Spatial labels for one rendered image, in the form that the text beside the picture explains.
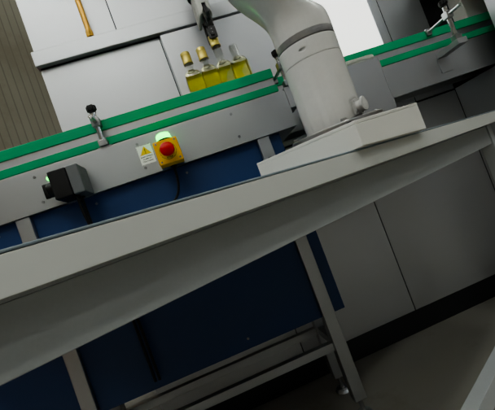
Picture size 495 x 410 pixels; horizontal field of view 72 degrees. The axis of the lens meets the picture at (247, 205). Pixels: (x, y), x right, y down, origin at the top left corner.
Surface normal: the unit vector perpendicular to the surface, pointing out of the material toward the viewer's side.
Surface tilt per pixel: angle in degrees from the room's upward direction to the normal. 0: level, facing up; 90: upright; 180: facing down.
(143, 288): 90
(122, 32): 90
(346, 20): 90
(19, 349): 90
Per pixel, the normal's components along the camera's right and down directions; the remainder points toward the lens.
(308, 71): -0.46, 0.22
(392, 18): 0.13, -0.08
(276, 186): 0.59, -0.24
